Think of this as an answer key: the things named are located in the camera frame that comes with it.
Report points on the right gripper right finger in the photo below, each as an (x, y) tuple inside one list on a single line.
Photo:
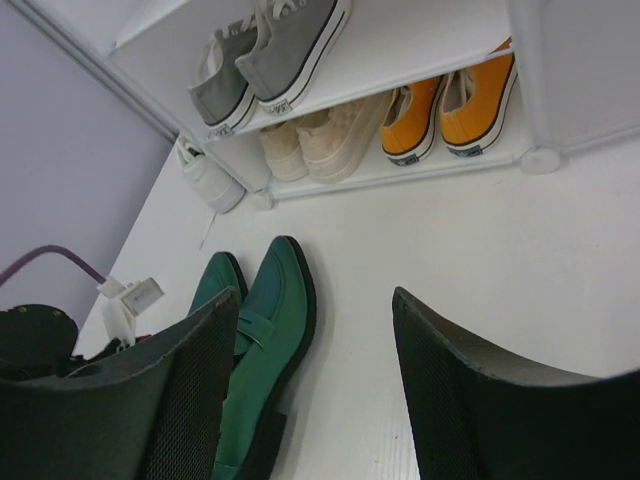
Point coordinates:
[(479, 411)]

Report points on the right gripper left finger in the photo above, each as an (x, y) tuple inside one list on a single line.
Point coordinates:
[(164, 427)]

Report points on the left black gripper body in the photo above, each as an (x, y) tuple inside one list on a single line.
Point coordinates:
[(38, 342)]

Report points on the beige lace sneaker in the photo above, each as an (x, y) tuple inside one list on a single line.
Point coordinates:
[(283, 152), (335, 140)]

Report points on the orange canvas sneaker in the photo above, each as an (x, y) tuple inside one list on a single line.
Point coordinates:
[(408, 130), (474, 103)]

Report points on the grey canvas sneaker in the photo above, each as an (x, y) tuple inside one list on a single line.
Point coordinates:
[(293, 40), (221, 94)]

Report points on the upper green heeled shoe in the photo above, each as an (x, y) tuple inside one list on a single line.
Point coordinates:
[(276, 326)]

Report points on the green heeled shoe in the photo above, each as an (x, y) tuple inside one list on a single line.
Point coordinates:
[(222, 271), (276, 326)]

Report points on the lower green heeled shoe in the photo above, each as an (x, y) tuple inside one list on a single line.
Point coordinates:
[(222, 271)]

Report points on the white plastic shoe cabinet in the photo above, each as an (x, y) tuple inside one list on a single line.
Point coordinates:
[(577, 85)]

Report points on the right white sneaker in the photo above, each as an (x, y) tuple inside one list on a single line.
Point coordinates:
[(214, 185)]

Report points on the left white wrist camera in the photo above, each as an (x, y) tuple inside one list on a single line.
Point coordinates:
[(123, 304)]

